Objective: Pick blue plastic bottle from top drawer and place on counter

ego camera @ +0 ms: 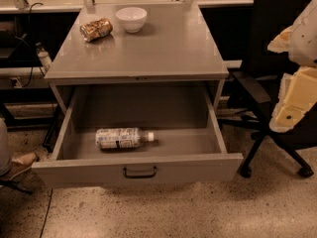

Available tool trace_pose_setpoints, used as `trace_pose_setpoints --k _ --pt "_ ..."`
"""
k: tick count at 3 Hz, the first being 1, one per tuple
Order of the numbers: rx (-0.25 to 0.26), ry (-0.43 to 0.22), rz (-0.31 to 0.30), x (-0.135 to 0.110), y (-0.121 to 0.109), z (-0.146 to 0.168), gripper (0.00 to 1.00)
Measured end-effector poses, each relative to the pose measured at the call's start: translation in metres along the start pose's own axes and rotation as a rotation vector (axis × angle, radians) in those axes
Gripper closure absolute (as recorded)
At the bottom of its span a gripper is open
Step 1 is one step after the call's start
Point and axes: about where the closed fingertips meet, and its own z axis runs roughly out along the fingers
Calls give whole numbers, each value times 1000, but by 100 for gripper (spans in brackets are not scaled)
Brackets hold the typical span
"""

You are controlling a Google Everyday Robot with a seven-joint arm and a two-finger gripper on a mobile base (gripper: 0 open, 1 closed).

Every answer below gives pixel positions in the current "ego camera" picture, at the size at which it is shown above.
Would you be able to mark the clear plastic water bottle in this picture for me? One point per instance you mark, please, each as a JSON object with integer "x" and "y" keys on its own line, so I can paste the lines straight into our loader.
{"x": 122, "y": 138}

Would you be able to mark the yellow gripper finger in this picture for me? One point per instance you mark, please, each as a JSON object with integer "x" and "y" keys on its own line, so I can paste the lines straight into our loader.
{"x": 297, "y": 95}

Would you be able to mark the white ceramic bowl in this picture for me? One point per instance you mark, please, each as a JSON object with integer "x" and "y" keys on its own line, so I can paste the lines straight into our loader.
{"x": 132, "y": 19}

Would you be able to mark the small bottle beside cabinet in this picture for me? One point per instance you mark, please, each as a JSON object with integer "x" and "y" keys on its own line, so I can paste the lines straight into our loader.
{"x": 43, "y": 56}

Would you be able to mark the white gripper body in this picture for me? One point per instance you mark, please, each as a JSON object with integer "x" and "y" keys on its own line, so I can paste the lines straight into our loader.
{"x": 305, "y": 40}

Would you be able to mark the grey trouser leg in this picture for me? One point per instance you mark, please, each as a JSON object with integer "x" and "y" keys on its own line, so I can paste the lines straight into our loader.
{"x": 5, "y": 154}

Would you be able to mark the brown shoe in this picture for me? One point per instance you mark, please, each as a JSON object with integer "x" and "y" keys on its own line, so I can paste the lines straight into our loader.
{"x": 17, "y": 166}

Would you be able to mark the black drawer handle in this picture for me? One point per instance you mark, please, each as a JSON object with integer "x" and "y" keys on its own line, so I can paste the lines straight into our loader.
{"x": 140, "y": 174}

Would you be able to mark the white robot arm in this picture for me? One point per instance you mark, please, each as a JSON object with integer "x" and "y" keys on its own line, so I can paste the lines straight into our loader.
{"x": 299, "y": 39}

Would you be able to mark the open grey drawer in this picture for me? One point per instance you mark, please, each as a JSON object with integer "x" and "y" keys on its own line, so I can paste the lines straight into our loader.
{"x": 188, "y": 144}

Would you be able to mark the black office chair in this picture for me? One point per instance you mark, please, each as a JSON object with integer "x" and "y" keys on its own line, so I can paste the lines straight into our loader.
{"x": 256, "y": 84}

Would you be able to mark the grey metal cabinet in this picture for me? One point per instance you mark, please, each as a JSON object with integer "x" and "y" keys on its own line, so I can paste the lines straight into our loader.
{"x": 174, "y": 44}

